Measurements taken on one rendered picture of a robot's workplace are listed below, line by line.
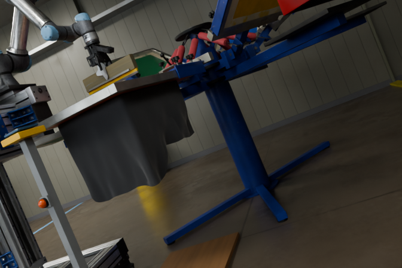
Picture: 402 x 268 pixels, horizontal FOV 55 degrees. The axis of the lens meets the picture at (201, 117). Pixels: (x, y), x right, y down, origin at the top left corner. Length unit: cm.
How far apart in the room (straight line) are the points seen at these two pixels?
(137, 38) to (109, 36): 50
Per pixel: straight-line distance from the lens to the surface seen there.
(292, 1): 191
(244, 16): 235
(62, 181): 752
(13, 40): 246
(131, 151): 175
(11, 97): 230
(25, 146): 175
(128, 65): 196
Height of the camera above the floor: 77
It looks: 2 degrees down
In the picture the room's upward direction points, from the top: 23 degrees counter-clockwise
